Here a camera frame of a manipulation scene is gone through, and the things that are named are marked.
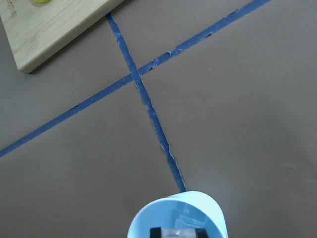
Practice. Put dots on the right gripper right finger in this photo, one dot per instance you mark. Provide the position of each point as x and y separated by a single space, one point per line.
201 233

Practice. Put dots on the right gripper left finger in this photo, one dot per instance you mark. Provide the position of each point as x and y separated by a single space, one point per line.
155 233

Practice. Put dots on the ice cubes in cup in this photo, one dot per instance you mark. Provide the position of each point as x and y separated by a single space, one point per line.
185 216

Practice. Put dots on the light blue paper cup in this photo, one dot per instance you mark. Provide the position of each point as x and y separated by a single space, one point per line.
157 214

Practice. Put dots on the bamboo cutting board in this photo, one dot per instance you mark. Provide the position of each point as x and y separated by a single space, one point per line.
38 30

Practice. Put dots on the front lemon slice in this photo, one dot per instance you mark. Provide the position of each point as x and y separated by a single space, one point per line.
41 1

